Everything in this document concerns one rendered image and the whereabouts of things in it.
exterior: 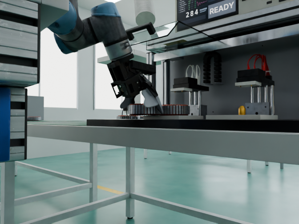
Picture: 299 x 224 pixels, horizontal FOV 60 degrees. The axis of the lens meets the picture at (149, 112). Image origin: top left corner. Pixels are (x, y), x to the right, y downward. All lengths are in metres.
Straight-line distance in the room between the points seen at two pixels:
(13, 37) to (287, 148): 0.42
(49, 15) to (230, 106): 0.84
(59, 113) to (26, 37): 5.45
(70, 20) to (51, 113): 5.08
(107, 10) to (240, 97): 0.60
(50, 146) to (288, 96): 5.11
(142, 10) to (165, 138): 1.68
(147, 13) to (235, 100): 1.30
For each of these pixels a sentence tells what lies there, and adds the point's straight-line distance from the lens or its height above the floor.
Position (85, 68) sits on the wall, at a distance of 6.20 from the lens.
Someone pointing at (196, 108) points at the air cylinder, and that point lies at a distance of 1.00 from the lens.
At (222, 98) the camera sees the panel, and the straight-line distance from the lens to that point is 1.09.
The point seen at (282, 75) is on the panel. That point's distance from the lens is 1.02.
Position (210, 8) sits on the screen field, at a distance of 1.06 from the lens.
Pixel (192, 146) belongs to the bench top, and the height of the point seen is 0.71.
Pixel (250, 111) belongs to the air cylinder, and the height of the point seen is 0.79.
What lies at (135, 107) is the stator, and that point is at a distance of 0.81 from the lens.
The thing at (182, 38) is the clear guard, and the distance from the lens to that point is 0.98.
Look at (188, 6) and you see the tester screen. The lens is 1.11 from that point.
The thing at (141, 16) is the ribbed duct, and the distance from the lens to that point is 2.19.
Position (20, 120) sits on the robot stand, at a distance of 0.35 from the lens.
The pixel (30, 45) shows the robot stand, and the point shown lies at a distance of 0.32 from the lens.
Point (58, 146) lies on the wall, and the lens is 5.78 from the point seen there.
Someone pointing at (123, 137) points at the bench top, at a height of 0.72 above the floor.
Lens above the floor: 0.77
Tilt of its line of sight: 1 degrees up
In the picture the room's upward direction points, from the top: straight up
